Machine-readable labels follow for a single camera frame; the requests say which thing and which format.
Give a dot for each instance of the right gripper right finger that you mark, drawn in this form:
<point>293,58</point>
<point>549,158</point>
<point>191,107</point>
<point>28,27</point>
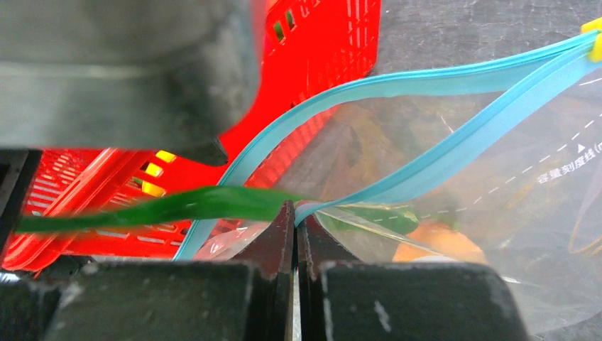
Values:
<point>342,298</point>

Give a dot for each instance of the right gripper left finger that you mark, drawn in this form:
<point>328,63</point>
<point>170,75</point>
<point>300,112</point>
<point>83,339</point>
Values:
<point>248,297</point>

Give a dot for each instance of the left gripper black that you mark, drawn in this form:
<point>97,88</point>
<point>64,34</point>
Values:
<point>135,75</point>

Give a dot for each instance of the long green chili pepper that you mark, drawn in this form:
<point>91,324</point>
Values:
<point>204,203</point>

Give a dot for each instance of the yellow orange peach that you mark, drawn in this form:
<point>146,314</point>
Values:
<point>441,240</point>

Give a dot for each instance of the clear zip top bag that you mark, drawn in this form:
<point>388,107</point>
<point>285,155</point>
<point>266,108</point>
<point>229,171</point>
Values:
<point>507,152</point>

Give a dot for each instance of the red plastic basket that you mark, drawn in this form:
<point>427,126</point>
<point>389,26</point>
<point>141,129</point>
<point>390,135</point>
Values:
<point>310,46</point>

